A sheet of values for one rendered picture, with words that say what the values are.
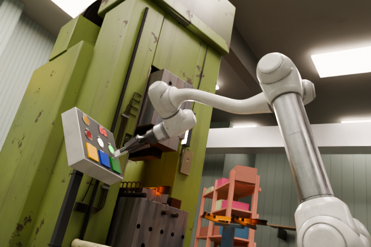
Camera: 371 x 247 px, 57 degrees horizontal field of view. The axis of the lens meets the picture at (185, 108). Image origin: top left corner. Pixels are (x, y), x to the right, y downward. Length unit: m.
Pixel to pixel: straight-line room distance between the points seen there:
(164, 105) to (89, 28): 1.63
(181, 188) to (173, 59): 0.94
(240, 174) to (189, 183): 2.97
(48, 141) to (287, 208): 7.23
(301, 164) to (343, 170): 6.76
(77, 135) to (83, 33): 1.54
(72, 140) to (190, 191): 1.16
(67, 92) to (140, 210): 1.02
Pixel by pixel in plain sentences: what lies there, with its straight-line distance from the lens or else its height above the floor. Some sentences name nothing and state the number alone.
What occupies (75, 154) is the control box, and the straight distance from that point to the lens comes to 1.54.
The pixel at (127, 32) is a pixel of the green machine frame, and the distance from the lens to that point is 2.34.
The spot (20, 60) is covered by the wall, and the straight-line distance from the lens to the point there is 6.09.
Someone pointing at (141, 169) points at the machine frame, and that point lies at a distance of 2.63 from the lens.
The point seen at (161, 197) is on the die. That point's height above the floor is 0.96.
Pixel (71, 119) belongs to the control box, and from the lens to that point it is 1.63.
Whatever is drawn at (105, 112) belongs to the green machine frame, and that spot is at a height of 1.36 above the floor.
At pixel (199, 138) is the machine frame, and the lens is 2.58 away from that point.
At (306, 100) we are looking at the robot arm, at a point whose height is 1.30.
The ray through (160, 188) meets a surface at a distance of 2.10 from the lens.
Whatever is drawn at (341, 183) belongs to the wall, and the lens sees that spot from 7.80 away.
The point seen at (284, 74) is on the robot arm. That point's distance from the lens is 1.23.
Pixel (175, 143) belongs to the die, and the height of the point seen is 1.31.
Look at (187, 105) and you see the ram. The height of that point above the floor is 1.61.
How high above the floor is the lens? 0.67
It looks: 23 degrees up
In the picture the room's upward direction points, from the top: 11 degrees clockwise
